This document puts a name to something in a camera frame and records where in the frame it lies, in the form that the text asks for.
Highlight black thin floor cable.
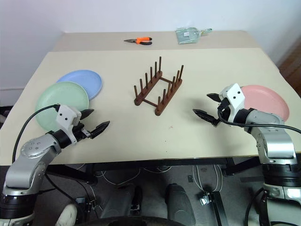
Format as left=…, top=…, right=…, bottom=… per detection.
left=44, top=174, right=78, bottom=203

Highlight black table frame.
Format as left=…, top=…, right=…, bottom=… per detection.
left=46, top=157, right=261, bottom=186

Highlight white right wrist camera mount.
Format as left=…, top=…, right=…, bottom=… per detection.
left=219, top=82, right=246, bottom=123

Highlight white floor cable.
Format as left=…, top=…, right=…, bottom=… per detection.
left=191, top=164, right=223, bottom=197
left=95, top=167, right=142, bottom=188

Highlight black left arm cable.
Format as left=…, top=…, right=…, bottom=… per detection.
left=12, top=104, right=59, bottom=164

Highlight blue plate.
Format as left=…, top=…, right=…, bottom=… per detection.
left=56, top=69, right=103, bottom=101

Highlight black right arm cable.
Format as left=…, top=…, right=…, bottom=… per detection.
left=217, top=109, right=301, bottom=135

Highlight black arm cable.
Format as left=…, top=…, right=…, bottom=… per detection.
left=217, top=109, right=301, bottom=135
left=12, top=104, right=59, bottom=164

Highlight black stand post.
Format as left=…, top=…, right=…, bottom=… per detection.
left=206, top=191, right=228, bottom=226

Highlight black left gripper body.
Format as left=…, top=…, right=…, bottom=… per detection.
left=71, top=115, right=94, bottom=143

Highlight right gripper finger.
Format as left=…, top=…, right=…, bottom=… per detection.
left=206, top=93, right=222, bottom=104
left=192, top=109, right=216, bottom=123

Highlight dark rounded robot leg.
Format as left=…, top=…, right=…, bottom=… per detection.
left=165, top=183, right=197, bottom=226
left=100, top=185, right=143, bottom=219

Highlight orange handled pliers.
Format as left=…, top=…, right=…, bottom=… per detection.
left=124, top=37, right=153, bottom=46

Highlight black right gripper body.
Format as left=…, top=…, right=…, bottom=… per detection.
left=212, top=97, right=233, bottom=128

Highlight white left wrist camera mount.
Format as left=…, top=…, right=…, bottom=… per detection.
left=55, top=105, right=82, bottom=144

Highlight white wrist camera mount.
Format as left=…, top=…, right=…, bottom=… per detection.
left=55, top=105, right=82, bottom=144
left=219, top=82, right=246, bottom=123

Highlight white shoe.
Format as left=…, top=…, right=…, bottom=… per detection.
left=55, top=203, right=78, bottom=226

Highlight red plate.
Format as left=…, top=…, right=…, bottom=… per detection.
left=240, top=84, right=290, bottom=122

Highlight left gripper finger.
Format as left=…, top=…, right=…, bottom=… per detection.
left=90, top=120, right=111, bottom=140
left=80, top=108, right=95, bottom=120

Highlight wooden dish rack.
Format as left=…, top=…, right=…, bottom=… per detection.
left=133, top=56, right=184, bottom=116

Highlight metal clamp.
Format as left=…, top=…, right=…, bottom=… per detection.
left=198, top=191, right=213, bottom=206

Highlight green plate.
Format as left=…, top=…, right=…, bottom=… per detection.
left=35, top=81, right=90, bottom=131

